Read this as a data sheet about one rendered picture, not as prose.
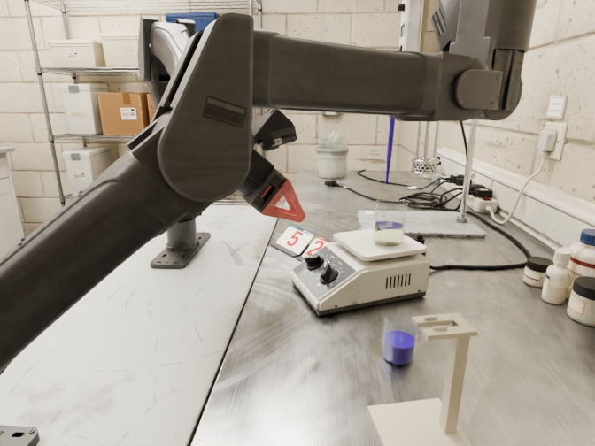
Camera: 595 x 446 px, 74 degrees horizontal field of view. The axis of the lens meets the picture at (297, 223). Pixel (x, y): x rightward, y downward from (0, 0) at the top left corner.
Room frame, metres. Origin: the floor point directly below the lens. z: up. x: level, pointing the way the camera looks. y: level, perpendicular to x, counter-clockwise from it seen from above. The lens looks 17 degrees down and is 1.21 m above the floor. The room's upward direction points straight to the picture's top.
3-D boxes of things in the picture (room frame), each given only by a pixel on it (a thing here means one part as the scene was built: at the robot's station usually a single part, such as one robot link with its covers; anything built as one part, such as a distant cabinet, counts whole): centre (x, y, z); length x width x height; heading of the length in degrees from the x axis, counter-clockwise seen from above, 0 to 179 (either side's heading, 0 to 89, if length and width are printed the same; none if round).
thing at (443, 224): (1.00, -0.31, 0.91); 0.30 x 0.20 x 0.01; 86
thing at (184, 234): (0.81, 0.25, 0.94); 0.20 x 0.07 x 0.08; 176
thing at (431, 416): (0.30, -0.12, 0.96); 0.08 x 0.08 x 0.13; 9
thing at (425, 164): (1.00, -0.32, 1.17); 0.07 x 0.07 x 0.25
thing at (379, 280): (0.62, -0.11, 0.94); 0.22 x 0.13 x 0.08; 110
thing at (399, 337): (0.43, -0.13, 0.93); 0.04 x 0.04 x 0.06
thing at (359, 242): (0.63, -0.14, 0.98); 0.12 x 0.12 x 0.01; 20
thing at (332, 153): (1.70, -0.15, 1.01); 0.14 x 0.14 x 0.21
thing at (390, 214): (0.61, -0.15, 1.02); 0.06 x 0.05 x 0.08; 111
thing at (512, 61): (0.45, -0.20, 1.23); 0.07 x 0.06 x 0.07; 20
